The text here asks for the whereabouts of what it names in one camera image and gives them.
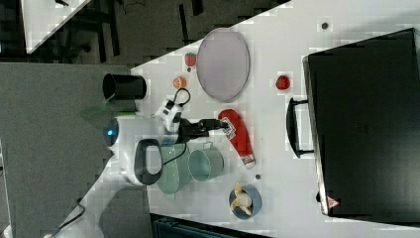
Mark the peeled toy banana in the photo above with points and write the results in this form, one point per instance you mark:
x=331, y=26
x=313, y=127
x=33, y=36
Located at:
x=242, y=200

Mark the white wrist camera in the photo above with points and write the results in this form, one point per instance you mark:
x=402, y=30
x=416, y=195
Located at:
x=169, y=113

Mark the green oval strainer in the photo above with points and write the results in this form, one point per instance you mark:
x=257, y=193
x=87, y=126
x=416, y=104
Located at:
x=175, y=175

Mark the red toy strawberry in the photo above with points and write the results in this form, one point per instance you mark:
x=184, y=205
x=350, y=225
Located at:
x=190, y=59

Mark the toy orange half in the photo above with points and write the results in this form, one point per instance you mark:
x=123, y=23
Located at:
x=179, y=82

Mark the red ketchup bottle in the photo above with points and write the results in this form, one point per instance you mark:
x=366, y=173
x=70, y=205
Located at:
x=238, y=135

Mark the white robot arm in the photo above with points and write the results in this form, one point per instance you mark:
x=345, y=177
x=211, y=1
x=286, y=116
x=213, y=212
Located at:
x=136, y=142

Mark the silver toaster oven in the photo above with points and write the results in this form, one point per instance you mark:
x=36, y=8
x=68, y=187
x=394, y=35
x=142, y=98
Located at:
x=363, y=101

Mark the small red toy tomato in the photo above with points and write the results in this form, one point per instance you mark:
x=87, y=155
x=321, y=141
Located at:
x=283, y=82

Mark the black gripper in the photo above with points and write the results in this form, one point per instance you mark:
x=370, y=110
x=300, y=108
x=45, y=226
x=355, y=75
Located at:
x=190, y=131

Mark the blue bowl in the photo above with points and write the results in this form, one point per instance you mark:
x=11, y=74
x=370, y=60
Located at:
x=254, y=206

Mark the black round cup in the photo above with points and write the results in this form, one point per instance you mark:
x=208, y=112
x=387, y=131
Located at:
x=124, y=87

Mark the blue table frame rail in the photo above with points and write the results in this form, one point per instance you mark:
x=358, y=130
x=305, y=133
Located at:
x=169, y=227

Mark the green plastic scoop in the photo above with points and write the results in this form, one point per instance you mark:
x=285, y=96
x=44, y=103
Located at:
x=93, y=110

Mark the green metal mug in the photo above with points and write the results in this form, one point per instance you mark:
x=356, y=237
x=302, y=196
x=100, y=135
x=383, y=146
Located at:
x=205, y=163

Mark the grey round plate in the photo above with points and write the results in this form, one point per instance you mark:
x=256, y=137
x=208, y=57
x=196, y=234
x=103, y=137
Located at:
x=223, y=64

